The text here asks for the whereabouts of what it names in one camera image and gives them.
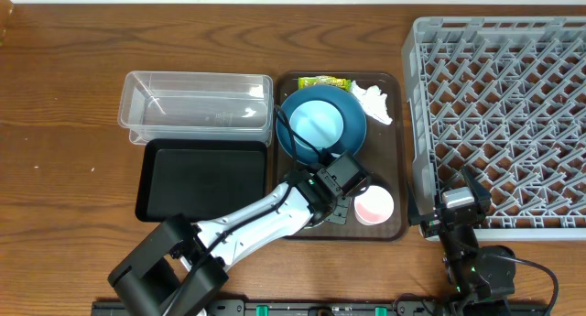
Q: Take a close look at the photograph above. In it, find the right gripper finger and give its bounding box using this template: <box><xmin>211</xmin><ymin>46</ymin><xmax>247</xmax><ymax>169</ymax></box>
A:
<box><xmin>461</xmin><ymin>167</ymin><xmax>492</xmax><ymax>211</ymax></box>
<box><xmin>407</xmin><ymin>185</ymin><xmax>421</xmax><ymax>226</ymax></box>

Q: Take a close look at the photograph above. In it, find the white tissue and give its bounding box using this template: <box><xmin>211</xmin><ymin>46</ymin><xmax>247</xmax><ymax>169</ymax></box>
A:
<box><xmin>350</xmin><ymin>81</ymin><xmax>393</xmax><ymax>125</ymax></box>

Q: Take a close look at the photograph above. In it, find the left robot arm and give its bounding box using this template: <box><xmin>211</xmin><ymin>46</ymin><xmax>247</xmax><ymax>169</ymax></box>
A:
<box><xmin>108</xmin><ymin>152</ymin><xmax>372</xmax><ymax>315</ymax></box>

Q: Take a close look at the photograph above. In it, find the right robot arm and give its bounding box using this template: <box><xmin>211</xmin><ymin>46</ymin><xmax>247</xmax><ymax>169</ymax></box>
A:
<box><xmin>407</xmin><ymin>168</ymin><xmax>515</xmax><ymax>315</ymax></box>

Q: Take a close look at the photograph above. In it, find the grey dishwasher rack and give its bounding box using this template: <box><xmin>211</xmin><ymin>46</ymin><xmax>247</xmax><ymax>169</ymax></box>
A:
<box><xmin>402</xmin><ymin>16</ymin><xmax>585</xmax><ymax>241</ymax></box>

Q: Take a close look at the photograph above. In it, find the pink and white cup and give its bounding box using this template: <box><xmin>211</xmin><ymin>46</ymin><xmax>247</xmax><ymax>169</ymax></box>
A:
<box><xmin>353</xmin><ymin>185</ymin><xmax>395</xmax><ymax>225</ymax></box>

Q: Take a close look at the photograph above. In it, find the light blue bowl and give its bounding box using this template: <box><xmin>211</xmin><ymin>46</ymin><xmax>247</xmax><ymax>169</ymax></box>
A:
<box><xmin>289</xmin><ymin>100</ymin><xmax>344</xmax><ymax>149</ymax></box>

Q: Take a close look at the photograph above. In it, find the brown serving tray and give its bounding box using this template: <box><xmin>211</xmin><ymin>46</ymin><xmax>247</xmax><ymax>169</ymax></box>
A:
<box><xmin>275</xmin><ymin>72</ymin><xmax>408</xmax><ymax>242</ymax></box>

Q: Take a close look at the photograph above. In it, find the green snack wrapper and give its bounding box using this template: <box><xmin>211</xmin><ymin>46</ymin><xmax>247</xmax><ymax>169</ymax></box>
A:
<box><xmin>298</xmin><ymin>75</ymin><xmax>352</xmax><ymax>92</ymax></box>

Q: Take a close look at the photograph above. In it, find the black rectangular tray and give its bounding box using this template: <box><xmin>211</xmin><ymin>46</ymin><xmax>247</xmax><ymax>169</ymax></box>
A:
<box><xmin>135</xmin><ymin>139</ymin><xmax>266</xmax><ymax>223</ymax></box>

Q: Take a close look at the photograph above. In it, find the clear plastic bin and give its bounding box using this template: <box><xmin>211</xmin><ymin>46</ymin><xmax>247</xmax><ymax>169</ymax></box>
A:
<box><xmin>118</xmin><ymin>71</ymin><xmax>274</xmax><ymax>146</ymax></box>

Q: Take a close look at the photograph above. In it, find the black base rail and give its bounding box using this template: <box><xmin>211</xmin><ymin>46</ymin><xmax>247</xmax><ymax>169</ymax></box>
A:
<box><xmin>91</xmin><ymin>300</ymin><xmax>546</xmax><ymax>316</ymax></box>

